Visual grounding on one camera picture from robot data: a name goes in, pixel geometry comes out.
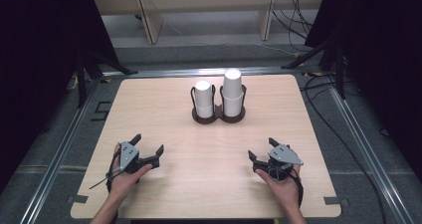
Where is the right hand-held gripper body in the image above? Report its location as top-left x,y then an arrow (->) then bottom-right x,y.
252,143 -> 305,182

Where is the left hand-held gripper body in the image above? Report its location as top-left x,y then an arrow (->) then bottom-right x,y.
118,140 -> 161,176

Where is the dark brown double cup holder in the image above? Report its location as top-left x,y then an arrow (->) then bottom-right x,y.
189,84 -> 248,125

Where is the person's left hand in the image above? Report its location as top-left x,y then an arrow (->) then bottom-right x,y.
108,141 -> 154,198

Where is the person's right hand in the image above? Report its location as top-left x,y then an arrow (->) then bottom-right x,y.
254,143 -> 304,213

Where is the tall white paper cup stack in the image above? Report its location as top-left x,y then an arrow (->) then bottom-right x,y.
221,69 -> 245,118

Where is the grey tape strip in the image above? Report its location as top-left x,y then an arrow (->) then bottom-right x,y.
67,194 -> 90,205
322,196 -> 350,208

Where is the short white paper cup stack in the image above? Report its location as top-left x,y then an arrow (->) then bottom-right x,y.
194,80 -> 215,119

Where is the black tripod stand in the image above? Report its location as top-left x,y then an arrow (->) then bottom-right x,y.
75,48 -> 139,109
280,34 -> 346,101

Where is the dark curtain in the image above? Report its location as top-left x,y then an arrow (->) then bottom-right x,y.
304,0 -> 422,178
0,0 -> 120,192

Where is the light wooden shelf unit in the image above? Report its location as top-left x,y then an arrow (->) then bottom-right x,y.
90,0 -> 328,46

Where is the left hand-held gripper black cable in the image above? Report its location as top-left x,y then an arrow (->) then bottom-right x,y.
88,149 -> 121,194

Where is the hand-held gripper black cable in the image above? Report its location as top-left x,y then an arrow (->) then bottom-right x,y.
88,149 -> 121,194
290,169 -> 305,209

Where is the right hand-held gripper black cable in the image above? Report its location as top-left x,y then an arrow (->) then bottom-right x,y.
290,169 -> 305,209

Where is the long black floor cable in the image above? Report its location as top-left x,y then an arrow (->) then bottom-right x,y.
300,74 -> 388,224

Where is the metal floor rail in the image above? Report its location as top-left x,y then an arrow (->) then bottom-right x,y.
325,80 -> 417,224
19,74 -> 105,224

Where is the thin white floor cable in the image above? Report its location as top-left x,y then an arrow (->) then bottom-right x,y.
254,43 -> 301,58

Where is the bundle of black floor cables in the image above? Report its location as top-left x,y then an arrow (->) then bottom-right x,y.
272,0 -> 315,53

